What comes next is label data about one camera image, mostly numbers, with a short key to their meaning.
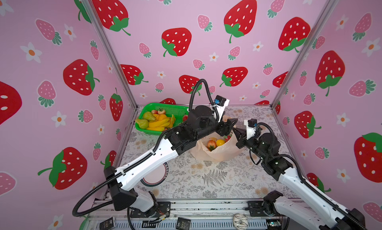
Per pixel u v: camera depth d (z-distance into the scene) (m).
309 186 0.46
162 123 0.99
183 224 0.69
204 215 0.73
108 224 0.69
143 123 0.96
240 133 0.67
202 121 0.44
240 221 0.70
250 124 0.61
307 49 0.86
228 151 0.78
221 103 0.50
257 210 0.73
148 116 1.03
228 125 0.54
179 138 0.46
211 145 0.93
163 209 0.75
